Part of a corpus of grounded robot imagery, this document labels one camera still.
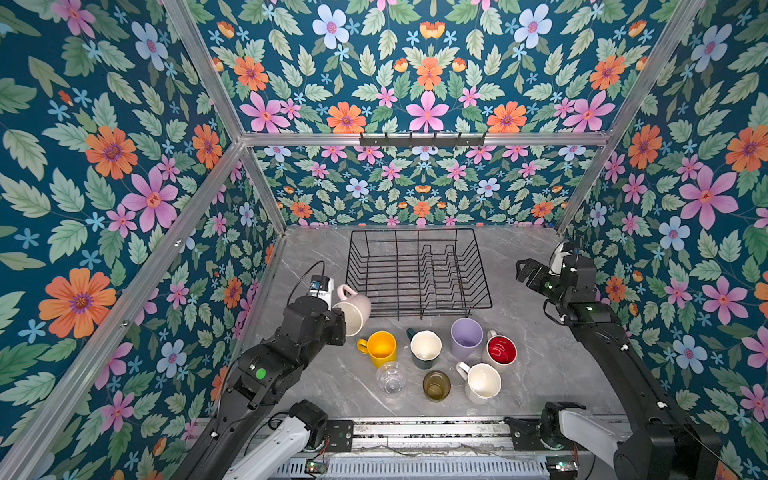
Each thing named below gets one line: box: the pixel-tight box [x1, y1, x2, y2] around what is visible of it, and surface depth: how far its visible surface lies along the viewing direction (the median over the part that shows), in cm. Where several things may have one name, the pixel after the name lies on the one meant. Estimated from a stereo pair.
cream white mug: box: [456, 361, 502, 405], surface depth 76 cm
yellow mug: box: [356, 330, 397, 369], surface depth 84 cm
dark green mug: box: [406, 327, 443, 370], surface depth 82 cm
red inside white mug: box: [486, 330, 518, 366], surface depth 84 cm
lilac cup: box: [450, 317, 484, 360], surface depth 82 cm
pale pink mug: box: [332, 284, 372, 337], surface depth 66 cm
